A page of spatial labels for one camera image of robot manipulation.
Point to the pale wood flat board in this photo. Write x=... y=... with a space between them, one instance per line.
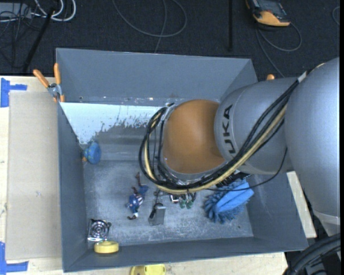
x=31 y=168

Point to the blue fringed cleaning mitt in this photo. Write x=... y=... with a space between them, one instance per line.
x=228 y=202

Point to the blue and red action figure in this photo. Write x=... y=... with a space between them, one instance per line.
x=136 y=200

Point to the blue round toy animal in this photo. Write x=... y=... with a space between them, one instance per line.
x=92 y=153

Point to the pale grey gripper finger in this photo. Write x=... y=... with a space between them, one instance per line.
x=161 y=214
x=152 y=219

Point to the grey metal bin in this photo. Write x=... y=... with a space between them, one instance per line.
x=132 y=76

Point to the silver square metal grille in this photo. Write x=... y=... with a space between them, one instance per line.
x=99 y=229

